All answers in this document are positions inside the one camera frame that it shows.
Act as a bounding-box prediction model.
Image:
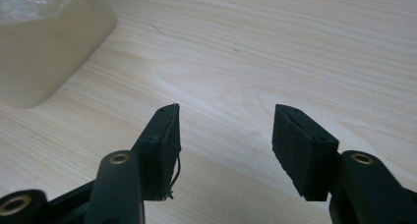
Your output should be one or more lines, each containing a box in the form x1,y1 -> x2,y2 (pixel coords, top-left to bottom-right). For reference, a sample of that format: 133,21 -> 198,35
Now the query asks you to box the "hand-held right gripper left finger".
131,102 -> 182,202

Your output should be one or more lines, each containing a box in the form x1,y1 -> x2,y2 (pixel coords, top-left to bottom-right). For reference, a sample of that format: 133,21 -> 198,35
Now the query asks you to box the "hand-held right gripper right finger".
270,103 -> 340,202

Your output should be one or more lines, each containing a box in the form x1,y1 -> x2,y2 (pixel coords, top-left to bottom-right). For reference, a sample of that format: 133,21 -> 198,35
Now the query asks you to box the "beige plastic bin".
0,0 -> 118,110

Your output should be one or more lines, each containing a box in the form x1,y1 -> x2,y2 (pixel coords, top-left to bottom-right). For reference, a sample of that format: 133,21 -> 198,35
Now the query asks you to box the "clear plastic bag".
0,0 -> 75,25

